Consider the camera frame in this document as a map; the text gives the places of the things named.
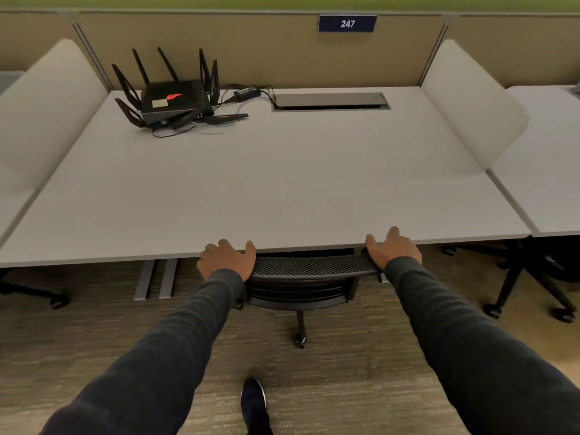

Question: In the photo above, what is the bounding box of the person's left hand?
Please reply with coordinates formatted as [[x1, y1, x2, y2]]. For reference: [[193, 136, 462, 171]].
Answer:
[[196, 239, 257, 282]]

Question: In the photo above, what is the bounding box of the person's right hand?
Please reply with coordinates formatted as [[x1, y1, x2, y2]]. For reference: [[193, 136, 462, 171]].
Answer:
[[365, 226, 423, 272]]

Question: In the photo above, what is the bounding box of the black mesh office chair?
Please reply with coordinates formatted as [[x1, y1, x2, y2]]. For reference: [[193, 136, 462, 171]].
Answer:
[[233, 249, 383, 350]]

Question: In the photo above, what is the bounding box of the person's left forearm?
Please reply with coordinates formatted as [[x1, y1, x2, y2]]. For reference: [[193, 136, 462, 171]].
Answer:
[[38, 268, 247, 435]]

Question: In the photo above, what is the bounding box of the person's right forearm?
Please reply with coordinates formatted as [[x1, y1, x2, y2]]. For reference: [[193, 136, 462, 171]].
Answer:
[[384, 256, 580, 435]]

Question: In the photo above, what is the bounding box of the grey desk leg foot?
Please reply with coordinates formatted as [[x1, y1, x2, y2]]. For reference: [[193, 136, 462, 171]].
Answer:
[[134, 258, 157, 301], [159, 257, 179, 299]]

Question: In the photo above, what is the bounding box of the black office chair with castors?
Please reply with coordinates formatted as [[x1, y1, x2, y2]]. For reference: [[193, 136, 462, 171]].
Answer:
[[442, 236, 580, 323]]

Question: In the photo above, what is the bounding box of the person's dark shoe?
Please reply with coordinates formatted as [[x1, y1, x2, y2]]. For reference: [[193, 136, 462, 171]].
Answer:
[[240, 378, 274, 435]]

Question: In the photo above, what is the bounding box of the white desk side divider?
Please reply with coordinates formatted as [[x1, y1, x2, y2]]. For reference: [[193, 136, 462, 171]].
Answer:
[[0, 39, 109, 193], [420, 39, 530, 170]]

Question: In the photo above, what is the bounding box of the black router with antennas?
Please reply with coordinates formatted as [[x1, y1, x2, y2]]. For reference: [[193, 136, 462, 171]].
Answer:
[[111, 46, 250, 131]]

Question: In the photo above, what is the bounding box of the beige partition panel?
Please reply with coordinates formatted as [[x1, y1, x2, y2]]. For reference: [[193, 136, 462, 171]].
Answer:
[[446, 13, 580, 89], [72, 11, 449, 91], [0, 11, 111, 91]]

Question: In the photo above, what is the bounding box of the black chair base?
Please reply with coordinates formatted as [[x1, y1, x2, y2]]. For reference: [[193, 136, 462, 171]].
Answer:
[[0, 267, 71, 310]]

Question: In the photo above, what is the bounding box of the blue number sign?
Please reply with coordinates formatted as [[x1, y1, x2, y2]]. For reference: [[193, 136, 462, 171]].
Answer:
[[318, 14, 378, 33]]

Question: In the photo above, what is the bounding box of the thin black cable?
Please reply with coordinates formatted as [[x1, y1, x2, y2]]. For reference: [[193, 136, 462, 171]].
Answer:
[[152, 118, 236, 139]]

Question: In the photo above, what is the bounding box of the grey desk cable tray lid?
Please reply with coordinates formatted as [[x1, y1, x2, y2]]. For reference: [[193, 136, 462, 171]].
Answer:
[[272, 92, 391, 112]]

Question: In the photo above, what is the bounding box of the black power cable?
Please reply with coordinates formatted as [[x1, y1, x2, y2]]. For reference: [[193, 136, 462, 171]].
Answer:
[[217, 83, 278, 107]]

